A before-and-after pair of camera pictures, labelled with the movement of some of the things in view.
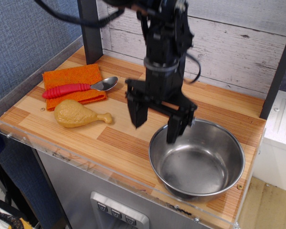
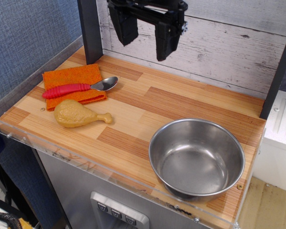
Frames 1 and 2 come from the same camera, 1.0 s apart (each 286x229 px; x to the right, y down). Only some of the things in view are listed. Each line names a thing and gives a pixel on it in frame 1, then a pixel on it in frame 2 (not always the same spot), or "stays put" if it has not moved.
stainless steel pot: [206, 162] stays put
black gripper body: [163, 88] → [156, 11]
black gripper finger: [138, 111] → [126, 24]
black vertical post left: [87, 10] stays put
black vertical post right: [272, 95] stays put
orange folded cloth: [88, 74] stays put
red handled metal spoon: [103, 85] stays put
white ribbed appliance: [275, 164] stays put
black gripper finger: [177, 124] → [167, 36]
